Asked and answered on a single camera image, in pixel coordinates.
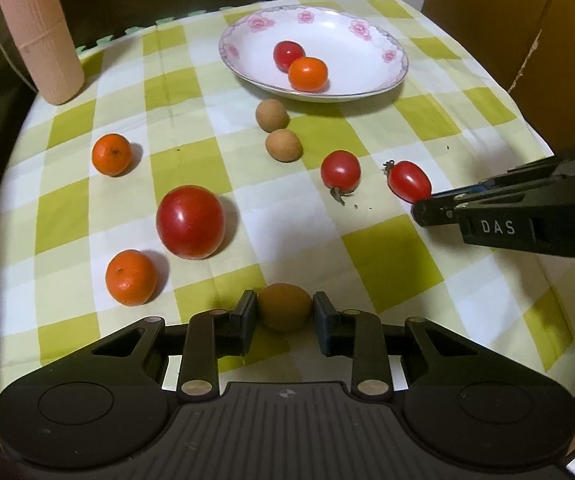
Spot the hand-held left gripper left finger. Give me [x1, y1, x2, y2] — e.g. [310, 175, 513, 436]
[90, 290, 258, 403]

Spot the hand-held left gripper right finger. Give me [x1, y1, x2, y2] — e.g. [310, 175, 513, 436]
[312, 291, 478, 403]

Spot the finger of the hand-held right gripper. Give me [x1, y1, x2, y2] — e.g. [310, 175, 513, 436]
[432, 154, 568, 197]
[411, 193, 468, 228]

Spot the oblong cherry tomato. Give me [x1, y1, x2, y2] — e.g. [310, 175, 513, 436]
[383, 159, 433, 204]

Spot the brown longan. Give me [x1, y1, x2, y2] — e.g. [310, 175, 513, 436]
[258, 283, 314, 332]
[256, 99, 289, 132]
[266, 129, 301, 163]

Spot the round cherry tomato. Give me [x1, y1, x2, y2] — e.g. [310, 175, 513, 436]
[320, 150, 361, 206]
[274, 41, 306, 73]

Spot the large red tomato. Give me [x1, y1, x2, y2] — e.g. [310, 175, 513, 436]
[156, 185, 227, 261]

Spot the white floral plate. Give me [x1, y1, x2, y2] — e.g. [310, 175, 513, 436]
[218, 5, 409, 103]

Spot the orange cherry tomato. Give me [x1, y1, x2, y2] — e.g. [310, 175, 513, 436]
[288, 57, 329, 93]

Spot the small orange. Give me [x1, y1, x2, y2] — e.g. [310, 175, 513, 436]
[106, 249, 158, 307]
[92, 133, 133, 177]

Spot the green checkered tablecloth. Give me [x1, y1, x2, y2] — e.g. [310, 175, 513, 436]
[0, 0, 575, 406]

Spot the cardboard box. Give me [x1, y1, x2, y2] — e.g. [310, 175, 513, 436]
[420, 0, 575, 148]

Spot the pink ribbed cylinder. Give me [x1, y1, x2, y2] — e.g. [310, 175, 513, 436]
[0, 0, 85, 106]

